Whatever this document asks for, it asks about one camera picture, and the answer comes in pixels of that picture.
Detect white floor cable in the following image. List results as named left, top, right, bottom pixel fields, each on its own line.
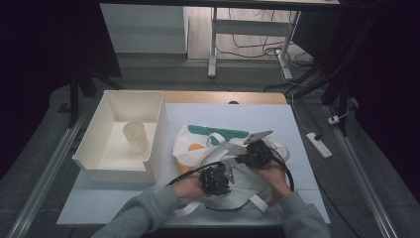
left=280, top=63, right=350, bottom=134

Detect person's left hand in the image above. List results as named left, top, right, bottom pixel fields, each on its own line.
left=172, top=178, right=204, bottom=199

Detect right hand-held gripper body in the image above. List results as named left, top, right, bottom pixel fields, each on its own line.
left=243, top=130, right=275, bottom=170

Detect white tote bag coloured patches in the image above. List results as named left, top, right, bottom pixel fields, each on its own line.
left=172, top=124, right=292, bottom=218

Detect white cabinet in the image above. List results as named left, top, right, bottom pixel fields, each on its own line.
left=99, top=3, right=189, bottom=56

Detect pale blue table mat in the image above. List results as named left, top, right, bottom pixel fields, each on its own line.
left=56, top=102, right=332, bottom=229

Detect white power strip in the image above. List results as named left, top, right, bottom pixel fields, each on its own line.
left=305, top=132, right=334, bottom=160

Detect hand-held gripper black cable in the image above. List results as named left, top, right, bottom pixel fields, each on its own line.
left=270, top=148, right=296, bottom=193
left=164, top=161, right=224, bottom=188

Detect aluminium rail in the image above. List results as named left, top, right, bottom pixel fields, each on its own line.
left=325, top=105, right=399, bottom=238
left=6, top=112, right=89, bottom=238

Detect black floor cable tangle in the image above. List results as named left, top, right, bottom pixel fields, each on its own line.
left=216, top=8, right=315, bottom=68

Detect white cup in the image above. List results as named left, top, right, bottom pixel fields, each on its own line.
left=123, top=120, right=151, bottom=155

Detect right hand-held gripper black cable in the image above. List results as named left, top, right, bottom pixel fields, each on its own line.
left=270, top=148, right=296, bottom=193

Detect white desk frame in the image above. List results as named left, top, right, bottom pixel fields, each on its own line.
left=207, top=6, right=302, bottom=80

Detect person's right hand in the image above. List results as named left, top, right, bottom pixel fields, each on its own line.
left=257, top=160, right=293, bottom=199

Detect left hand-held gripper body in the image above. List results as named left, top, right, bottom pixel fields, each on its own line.
left=198, top=163, right=237, bottom=197

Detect white plastic bin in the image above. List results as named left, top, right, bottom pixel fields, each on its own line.
left=71, top=89, right=168, bottom=185

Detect left hand-held gripper black cable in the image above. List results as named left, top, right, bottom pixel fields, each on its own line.
left=164, top=161, right=224, bottom=188

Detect black tripod stand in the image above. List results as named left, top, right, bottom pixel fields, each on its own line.
left=290, top=13, right=374, bottom=137

